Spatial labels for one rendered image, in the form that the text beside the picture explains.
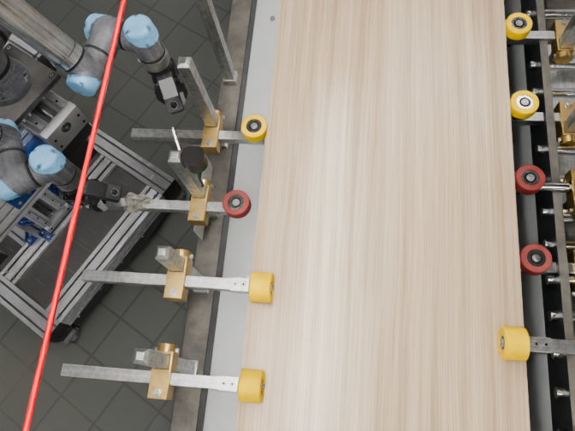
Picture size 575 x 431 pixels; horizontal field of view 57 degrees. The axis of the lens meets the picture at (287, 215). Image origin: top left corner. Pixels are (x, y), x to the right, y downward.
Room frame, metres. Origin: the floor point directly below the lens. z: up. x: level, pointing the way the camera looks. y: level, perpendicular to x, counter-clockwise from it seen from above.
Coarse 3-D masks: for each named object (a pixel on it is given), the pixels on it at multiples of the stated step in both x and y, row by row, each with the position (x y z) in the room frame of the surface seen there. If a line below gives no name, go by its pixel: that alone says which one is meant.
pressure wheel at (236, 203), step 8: (232, 192) 0.64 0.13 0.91; (240, 192) 0.63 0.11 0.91; (224, 200) 0.63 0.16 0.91; (232, 200) 0.62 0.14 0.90; (240, 200) 0.61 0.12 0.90; (248, 200) 0.60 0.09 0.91; (224, 208) 0.60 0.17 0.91; (232, 208) 0.60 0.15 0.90; (240, 208) 0.59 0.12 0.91; (248, 208) 0.59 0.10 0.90; (232, 216) 0.58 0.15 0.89; (240, 216) 0.57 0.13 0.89
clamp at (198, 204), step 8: (208, 184) 0.71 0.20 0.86; (208, 192) 0.68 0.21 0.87; (192, 200) 0.67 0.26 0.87; (200, 200) 0.67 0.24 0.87; (208, 200) 0.67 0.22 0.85; (192, 208) 0.65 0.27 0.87; (200, 208) 0.64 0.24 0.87; (192, 216) 0.62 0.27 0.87; (200, 216) 0.62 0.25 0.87; (208, 216) 0.62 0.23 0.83; (192, 224) 0.62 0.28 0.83; (200, 224) 0.61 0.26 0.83
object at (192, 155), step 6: (186, 150) 0.69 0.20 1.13; (192, 150) 0.69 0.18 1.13; (198, 150) 0.68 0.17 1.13; (186, 156) 0.68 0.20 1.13; (192, 156) 0.67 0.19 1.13; (198, 156) 0.67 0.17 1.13; (186, 162) 0.66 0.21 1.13; (192, 162) 0.65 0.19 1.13; (186, 168) 0.67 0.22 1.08; (198, 174) 0.68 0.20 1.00
